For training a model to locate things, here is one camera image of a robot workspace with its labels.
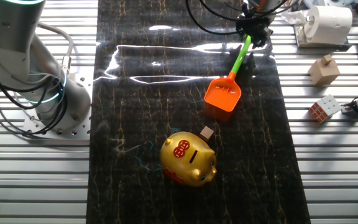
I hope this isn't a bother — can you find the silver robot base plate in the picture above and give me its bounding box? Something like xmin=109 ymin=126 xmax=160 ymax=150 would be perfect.
xmin=22 ymin=65 xmax=94 ymax=141

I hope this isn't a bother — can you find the black marble pattern mat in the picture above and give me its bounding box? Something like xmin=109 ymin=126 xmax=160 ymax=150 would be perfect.
xmin=85 ymin=0 xmax=312 ymax=224

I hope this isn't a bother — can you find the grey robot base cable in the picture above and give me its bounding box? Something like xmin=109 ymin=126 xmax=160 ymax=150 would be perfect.
xmin=35 ymin=22 xmax=75 ymax=75

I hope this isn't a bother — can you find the white toilet paper roll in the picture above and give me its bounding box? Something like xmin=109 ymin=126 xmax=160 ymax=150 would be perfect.
xmin=303 ymin=5 xmax=353 ymax=46

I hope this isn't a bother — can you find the small wooden cube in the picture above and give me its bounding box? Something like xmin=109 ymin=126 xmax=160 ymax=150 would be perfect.
xmin=199 ymin=126 xmax=215 ymax=142

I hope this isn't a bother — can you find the golden piggy bank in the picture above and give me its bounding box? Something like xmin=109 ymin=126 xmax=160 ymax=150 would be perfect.
xmin=159 ymin=131 xmax=218 ymax=188

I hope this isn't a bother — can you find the rubiks cube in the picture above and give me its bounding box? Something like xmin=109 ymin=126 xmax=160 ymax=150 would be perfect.
xmin=308 ymin=94 xmax=344 ymax=124

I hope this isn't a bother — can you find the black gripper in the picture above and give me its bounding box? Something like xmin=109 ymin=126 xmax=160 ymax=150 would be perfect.
xmin=235 ymin=17 xmax=273 ymax=49

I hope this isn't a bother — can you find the orange toy shovel green shaft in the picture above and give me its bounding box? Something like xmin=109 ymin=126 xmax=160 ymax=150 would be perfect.
xmin=203 ymin=34 xmax=252 ymax=113

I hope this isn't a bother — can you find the crumpled white tissue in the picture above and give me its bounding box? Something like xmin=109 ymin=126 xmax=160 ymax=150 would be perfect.
xmin=280 ymin=9 xmax=309 ymax=26

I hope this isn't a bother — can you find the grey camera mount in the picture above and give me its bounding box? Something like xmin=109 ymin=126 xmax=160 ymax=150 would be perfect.
xmin=341 ymin=105 xmax=358 ymax=115

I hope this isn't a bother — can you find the grey paper roll holder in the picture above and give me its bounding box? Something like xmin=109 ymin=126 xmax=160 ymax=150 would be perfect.
xmin=293 ymin=24 xmax=352 ymax=52

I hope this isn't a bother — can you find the black base cable bundle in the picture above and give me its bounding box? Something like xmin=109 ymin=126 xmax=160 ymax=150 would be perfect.
xmin=0 ymin=34 xmax=68 ymax=136

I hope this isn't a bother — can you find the wooden house shaped block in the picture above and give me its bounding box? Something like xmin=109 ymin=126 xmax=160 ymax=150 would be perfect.
xmin=308 ymin=54 xmax=341 ymax=86

